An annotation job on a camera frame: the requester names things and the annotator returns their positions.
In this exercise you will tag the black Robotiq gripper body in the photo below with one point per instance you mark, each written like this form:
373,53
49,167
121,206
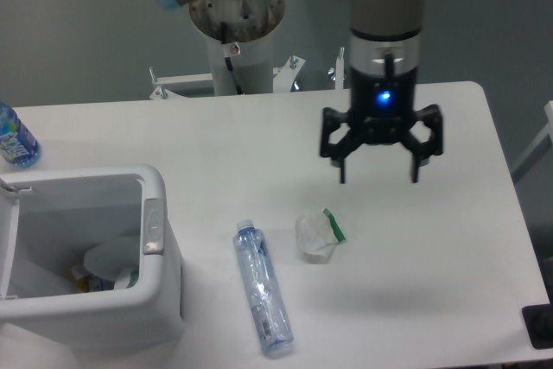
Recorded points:
382,110

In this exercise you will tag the crushed clear plastic bottle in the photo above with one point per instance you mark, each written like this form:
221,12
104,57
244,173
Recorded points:
262,289

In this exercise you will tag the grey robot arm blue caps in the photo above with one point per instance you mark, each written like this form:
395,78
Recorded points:
383,63

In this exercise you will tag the trash inside the can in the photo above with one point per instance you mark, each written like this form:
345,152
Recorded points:
113,264

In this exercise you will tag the white plastic trash can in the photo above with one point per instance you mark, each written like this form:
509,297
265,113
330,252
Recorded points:
50,219

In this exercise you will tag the black clamp at table edge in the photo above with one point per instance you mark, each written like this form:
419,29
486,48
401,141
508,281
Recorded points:
538,322

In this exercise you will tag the blue labelled water bottle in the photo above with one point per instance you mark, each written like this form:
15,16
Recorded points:
19,147

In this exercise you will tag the white frame at right edge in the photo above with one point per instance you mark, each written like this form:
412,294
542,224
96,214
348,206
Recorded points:
536,149

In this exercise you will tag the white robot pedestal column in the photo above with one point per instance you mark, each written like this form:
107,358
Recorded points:
238,33

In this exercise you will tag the white metal table frame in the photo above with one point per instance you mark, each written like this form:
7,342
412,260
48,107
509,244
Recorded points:
260,79

